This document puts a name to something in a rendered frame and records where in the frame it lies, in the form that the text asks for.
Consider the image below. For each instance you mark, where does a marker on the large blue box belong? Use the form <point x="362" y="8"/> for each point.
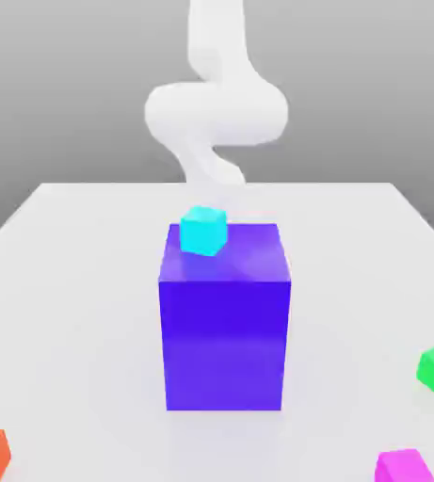
<point x="224" y="339"/>

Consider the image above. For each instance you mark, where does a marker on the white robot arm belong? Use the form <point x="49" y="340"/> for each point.
<point x="216" y="109"/>

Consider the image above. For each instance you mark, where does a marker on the small magenta cube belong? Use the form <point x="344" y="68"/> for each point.
<point x="403" y="467"/>

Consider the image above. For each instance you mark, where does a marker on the small cyan cube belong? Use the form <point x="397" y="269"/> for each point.
<point x="203" y="231"/>

